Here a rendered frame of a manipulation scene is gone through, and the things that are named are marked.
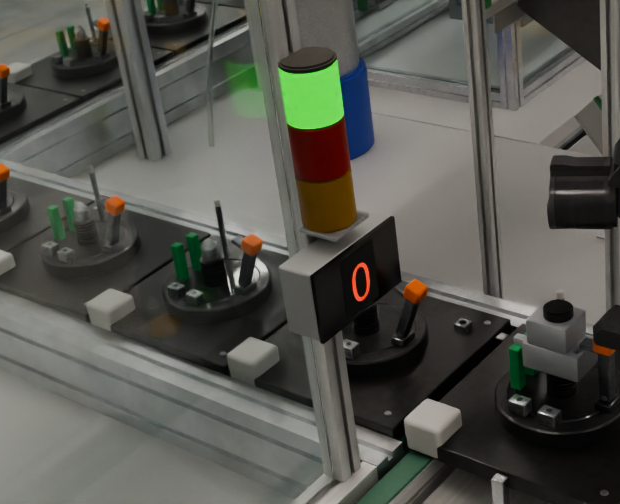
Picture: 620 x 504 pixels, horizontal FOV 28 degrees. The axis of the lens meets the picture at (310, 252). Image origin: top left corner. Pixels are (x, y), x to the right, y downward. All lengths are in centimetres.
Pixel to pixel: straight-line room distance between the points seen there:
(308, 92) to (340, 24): 106
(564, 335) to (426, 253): 63
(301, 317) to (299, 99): 20
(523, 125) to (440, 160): 19
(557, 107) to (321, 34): 48
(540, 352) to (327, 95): 39
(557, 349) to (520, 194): 76
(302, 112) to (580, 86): 138
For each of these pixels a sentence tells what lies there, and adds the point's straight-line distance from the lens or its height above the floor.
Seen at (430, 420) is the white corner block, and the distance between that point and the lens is 131.
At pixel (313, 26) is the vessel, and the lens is 208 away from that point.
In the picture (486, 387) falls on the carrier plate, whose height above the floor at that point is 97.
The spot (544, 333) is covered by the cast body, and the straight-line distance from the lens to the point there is 128.
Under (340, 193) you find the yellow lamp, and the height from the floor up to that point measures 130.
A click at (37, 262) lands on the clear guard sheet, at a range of 93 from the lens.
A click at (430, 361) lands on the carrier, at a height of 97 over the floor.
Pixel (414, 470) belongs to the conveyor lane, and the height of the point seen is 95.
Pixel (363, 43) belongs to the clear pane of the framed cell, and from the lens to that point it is 247.
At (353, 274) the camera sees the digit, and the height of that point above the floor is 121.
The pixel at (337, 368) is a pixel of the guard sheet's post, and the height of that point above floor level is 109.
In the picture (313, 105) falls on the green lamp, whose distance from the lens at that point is 105.
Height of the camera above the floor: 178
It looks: 29 degrees down
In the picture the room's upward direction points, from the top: 9 degrees counter-clockwise
